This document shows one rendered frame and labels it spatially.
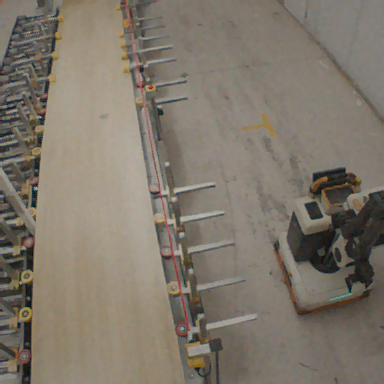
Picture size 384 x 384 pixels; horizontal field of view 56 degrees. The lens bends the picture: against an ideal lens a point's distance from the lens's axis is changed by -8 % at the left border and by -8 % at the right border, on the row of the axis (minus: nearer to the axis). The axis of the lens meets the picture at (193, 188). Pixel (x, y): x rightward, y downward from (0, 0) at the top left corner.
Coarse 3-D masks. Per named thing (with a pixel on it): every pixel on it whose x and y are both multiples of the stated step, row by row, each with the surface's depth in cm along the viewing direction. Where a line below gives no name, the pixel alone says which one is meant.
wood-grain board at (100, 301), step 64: (64, 64) 374; (128, 64) 363; (64, 128) 307; (128, 128) 301; (64, 192) 263; (128, 192) 259; (64, 256) 229; (128, 256) 228; (64, 320) 202; (128, 320) 201
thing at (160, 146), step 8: (144, 80) 377; (152, 120) 336; (152, 128) 329; (160, 128) 329; (160, 144) 316; (160, 152) 310; (160, 160) 304; (168, 160) 304; (160, 168) 299; (168, 208) 275; (176, 240) 256; (192, 264) 244; (184, 272) 241; (184, 280) 237; (200, 296) 230; (192, 304) 224; (200, 304) 226; (192, 312) 223; (200, 312) 223; (192, 320) 227; (200, 344) 210; (208, 360) 204; (208, 368) 201; (208, 376) 198
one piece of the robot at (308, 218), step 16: (336, 176) 244; (352, 176) 247; (304, 208) 253; (320, 208) 252; (304, 224) 248; (320, 224) 246; (288, 240) 290; (304, 240) 258; (320, 240) 262; (304, 256) 276; (320, 256) 267
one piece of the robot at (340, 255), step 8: (352, 200) 202; (360, 200) 202; (352, 208) 202; (360, 208) 199; (352, 216) 199; (368, 224) 205; (344, 240) 226; (336, 248) 238; (336, 256) 240; (344, 256) 229; (344, 264) 233
